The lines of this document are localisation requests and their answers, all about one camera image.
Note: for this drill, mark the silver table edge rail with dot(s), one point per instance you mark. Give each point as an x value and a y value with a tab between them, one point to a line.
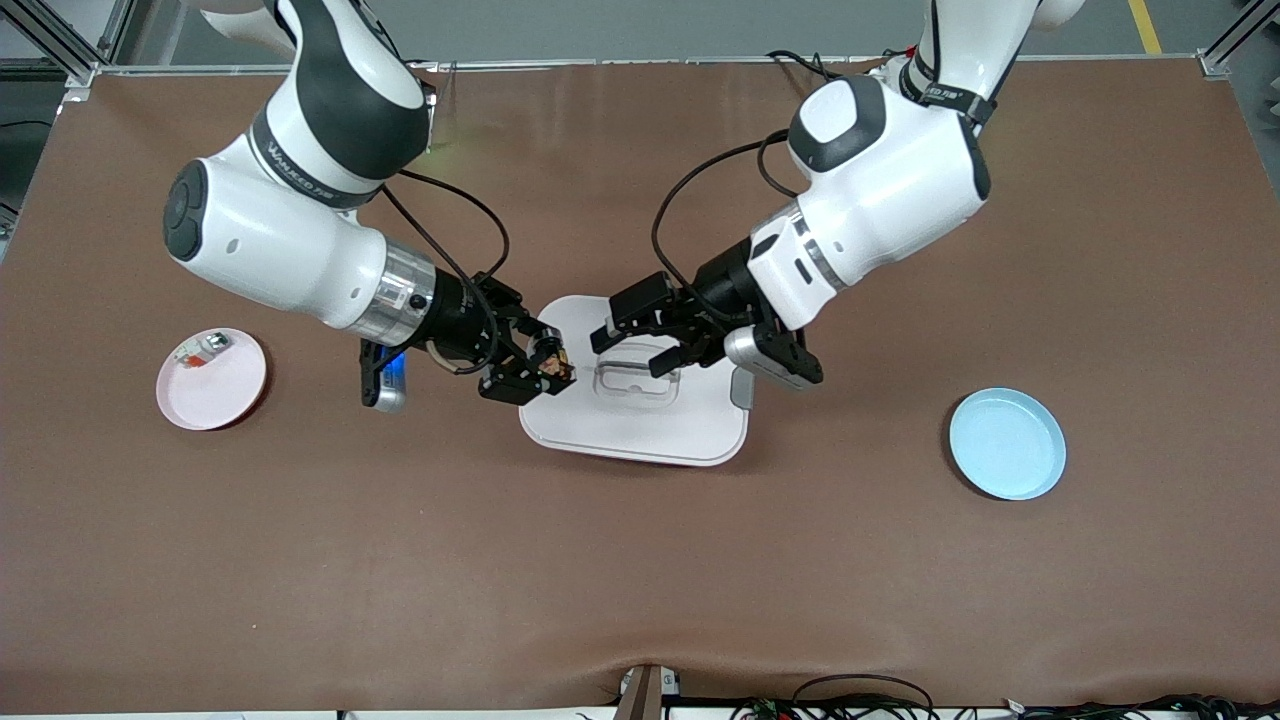
650	62

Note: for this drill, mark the aluminium frame strut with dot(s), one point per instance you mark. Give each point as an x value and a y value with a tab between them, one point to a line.
60	45
1240	40

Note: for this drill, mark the white lidded box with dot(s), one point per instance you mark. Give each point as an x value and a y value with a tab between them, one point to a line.
640	430

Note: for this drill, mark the brown camera mount post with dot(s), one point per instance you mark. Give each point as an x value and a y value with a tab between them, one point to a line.
640	695

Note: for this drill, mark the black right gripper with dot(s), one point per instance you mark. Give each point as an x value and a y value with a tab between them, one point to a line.
461	317

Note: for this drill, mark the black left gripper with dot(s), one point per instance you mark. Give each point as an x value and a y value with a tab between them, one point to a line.
718	287

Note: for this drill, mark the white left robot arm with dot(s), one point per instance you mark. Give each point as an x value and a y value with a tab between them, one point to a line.
880	170

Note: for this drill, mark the pink round plate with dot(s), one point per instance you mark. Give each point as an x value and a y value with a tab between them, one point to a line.
215	395

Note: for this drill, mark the small white red switch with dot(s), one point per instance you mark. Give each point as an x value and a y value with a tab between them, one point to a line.
203	349

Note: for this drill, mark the light blue round plate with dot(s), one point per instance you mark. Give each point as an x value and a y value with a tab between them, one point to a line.
1008	445

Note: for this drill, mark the orange and black switch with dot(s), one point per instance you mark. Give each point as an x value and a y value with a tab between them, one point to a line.
552	360

